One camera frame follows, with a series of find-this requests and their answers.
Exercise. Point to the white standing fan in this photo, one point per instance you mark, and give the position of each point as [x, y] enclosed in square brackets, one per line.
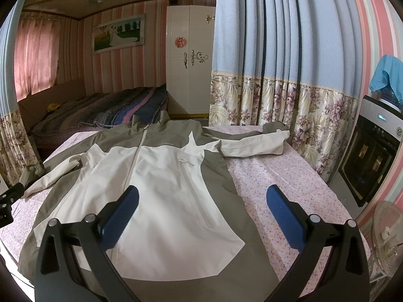
[386, 248]

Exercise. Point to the pink floral bed sheet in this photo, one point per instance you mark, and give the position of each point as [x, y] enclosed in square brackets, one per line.
[251, 176]

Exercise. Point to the white wardrobe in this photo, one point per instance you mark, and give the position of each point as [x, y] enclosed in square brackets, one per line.
[189, 41]

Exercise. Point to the pink window curtain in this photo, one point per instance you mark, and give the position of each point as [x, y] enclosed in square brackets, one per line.
[36, 55]

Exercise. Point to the blue floral curtain right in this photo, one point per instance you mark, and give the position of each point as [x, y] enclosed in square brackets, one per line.
[299, 62]

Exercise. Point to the black glass-door appliance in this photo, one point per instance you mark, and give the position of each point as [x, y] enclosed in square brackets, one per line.
[371, 151]

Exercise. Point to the dark striped bed blanket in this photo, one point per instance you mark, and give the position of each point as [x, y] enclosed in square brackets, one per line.
[100, 111]

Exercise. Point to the blue floral curtain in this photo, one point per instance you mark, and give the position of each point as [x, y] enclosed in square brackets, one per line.
[299, 62]
[16, 149]

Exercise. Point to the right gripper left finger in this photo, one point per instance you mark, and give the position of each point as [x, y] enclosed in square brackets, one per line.
[58, 274]

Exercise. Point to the grey and white jacket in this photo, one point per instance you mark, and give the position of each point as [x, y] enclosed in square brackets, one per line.
[191, 238]

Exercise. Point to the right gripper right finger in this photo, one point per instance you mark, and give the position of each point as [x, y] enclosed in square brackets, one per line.
[345, 276]

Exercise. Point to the blue floral curtain left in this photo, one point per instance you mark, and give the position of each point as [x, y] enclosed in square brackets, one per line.
[16, 149]

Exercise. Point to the blue cloth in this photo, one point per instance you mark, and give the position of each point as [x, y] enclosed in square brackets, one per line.
[389, 71]

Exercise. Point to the yellow toy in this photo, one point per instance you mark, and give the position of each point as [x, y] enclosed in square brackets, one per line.
[53, 107]

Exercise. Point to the brown bed headboard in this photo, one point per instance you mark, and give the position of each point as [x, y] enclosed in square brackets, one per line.
[34, 107]

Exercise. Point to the framed wedding picture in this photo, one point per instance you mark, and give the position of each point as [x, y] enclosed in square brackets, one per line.
[119, 33]

